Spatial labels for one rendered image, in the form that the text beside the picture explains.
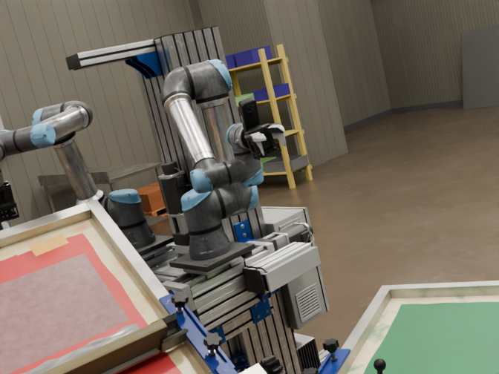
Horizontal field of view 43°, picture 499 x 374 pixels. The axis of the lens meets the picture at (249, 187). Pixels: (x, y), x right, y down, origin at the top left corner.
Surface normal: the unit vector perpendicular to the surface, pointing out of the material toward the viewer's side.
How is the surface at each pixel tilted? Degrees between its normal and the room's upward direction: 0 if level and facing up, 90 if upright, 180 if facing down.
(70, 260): 32
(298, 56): 90
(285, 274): 90
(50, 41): 90
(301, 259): 90
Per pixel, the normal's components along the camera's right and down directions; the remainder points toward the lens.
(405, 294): -0.44, 0.27
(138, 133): 0.65, -0.01
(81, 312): 0.08, -0.79
